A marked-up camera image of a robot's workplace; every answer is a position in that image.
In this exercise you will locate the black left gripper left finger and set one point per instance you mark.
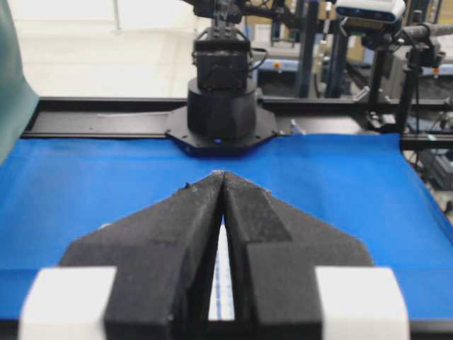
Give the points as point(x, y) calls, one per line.
point(127, 280)

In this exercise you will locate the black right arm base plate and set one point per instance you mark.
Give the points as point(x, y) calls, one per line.
point(197, 145)

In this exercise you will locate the white blue depth camera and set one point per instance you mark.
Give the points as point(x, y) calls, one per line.
point(388, 11)

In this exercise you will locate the black camera stand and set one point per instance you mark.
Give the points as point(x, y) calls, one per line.
point(425, 51)

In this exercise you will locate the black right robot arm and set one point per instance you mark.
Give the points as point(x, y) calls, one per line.
point(222, 103)

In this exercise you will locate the green curtain backdrop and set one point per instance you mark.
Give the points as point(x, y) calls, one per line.
point(18, 99)

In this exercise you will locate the blue table cloth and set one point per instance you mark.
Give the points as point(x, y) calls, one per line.
point(55, 190)

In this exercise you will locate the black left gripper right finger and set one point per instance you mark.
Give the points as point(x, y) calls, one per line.
point(301, 278)

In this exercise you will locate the black aluminium table rail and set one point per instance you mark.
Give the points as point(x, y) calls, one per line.
point(145, 118)

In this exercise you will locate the white blue-striped towel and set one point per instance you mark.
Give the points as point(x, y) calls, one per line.
point(221, 307)

